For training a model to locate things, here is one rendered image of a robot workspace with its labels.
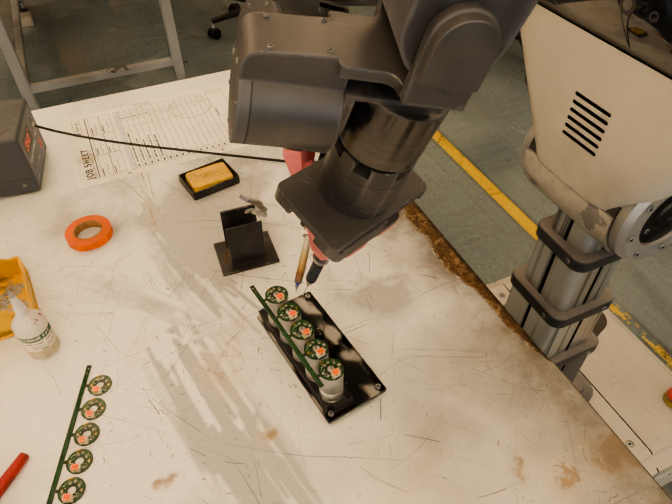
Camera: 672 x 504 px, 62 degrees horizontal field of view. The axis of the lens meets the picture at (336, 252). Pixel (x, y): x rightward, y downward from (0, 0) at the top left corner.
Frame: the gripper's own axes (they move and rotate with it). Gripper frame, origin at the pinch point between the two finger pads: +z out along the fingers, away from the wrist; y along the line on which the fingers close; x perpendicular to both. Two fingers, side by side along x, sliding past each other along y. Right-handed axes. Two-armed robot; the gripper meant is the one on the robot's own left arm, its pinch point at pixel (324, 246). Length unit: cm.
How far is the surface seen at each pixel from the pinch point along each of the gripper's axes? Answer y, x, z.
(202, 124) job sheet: -18, -40, 35
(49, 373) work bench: 22.2, -12.3, 25.0
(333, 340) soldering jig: -2.5, 5.1, 16.7
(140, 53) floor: -94, -181, 170
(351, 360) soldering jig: -2.0, 8.1, 15.5
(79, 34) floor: -82, -220, 185
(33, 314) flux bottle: 20.4, -17.2, 20.5
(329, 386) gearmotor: 3.6, 8.9, 11.1
